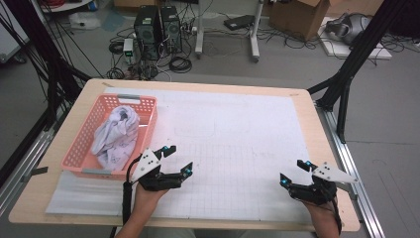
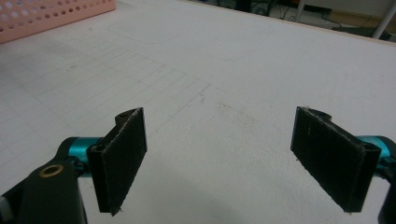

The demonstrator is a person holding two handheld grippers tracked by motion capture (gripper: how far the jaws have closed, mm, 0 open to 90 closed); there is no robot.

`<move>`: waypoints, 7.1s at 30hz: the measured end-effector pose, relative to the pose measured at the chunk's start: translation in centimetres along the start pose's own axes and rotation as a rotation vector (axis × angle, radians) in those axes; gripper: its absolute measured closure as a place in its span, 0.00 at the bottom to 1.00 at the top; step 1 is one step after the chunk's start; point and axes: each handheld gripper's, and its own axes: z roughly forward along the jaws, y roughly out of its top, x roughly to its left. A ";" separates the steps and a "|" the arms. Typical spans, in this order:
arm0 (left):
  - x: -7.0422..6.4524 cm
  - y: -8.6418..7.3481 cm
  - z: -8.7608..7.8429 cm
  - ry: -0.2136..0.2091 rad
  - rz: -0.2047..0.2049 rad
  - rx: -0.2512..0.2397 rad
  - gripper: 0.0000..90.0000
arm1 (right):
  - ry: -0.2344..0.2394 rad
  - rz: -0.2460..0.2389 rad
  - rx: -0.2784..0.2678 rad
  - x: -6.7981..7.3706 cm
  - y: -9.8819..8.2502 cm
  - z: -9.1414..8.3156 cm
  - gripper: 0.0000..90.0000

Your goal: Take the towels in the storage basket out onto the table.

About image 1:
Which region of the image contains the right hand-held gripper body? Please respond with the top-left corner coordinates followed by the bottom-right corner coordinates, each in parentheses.
top-left (287, 161), bottom-right (360, 206)

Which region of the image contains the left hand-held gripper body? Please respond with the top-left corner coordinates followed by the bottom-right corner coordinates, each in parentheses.
top-left (130, 147), bottom-right (184, 192)

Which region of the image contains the lilac butterfly print towel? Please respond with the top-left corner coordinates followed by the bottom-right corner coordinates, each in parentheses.
top-left (90, 105), bottom-right (141, 172)

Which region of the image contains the pink plastic basket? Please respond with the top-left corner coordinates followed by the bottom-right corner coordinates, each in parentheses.
top-left (59, 93), bottom-right (158, 182)

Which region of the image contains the person's right hand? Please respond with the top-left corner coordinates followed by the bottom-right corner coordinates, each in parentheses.
top-left (304, 200), bottom-right (343, 231)

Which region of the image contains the person's left hand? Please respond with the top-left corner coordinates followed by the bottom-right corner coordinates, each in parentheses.
top-left (133, 183), bottom-right (168, 213)

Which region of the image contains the small white power supply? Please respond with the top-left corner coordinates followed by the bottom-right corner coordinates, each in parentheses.
top-left (122, 38), bottom-right (136, 64)

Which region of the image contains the black computer tower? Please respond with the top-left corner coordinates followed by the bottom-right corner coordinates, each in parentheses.
top-left (160, 5), bottom-right (183, 54)
top-left (133, 5), bottom-right (162, 61)

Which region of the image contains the white floor board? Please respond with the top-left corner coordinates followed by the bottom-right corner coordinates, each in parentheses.
top-left (318, 16), bottom-right (393, 60)

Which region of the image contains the white metal stand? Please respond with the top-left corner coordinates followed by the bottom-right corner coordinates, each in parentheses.
top-left (194, 0), bottom-right (265, 63)

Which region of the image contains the grey rounded appliance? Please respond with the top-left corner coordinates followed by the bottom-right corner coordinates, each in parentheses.
top-left (325, 12), bottom-right (374, 46)

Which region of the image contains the open cardboard box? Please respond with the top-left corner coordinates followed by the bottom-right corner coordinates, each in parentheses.
top-left (268, 0), bottom-right (331, 42)

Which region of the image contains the flat black device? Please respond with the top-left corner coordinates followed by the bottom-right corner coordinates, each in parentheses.
top-left (223, 14), bottom-right (256, 32)

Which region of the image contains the clear plastic bag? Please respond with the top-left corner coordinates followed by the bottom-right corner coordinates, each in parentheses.
top-left (68, 11), bottom-right (102, 31)

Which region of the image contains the round white table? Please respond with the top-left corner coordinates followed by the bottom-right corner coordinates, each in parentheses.
top-left (39, 0), bottom-right (93, 14)

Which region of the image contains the white cabinet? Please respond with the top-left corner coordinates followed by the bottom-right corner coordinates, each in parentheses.
top-left (0, 0), bottom-right (30, 63)

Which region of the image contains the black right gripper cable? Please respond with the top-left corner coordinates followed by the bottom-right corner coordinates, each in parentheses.
top-left (328, 187), bottom-right (344, 236)

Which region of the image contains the black sleeved left gripper cable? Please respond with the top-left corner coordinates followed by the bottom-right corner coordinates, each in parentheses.
top-left (121, 155), bottom-right (142, 226)

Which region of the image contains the aluminium rail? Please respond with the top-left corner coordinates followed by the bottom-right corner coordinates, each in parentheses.
top-left (0, 108), bottom-right (67, 216)
top-left (315, 102), bottom-right (386, 238)

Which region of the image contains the coiled black cable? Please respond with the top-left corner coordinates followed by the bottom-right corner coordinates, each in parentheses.
top-left (168, 56), bottom-right (193, 74)

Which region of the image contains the black metal frame strut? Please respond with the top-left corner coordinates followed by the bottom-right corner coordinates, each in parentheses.
top-left (306, 0), bottom-right (410, 144)
top-left (0, 0), bottom-right (92, 132)

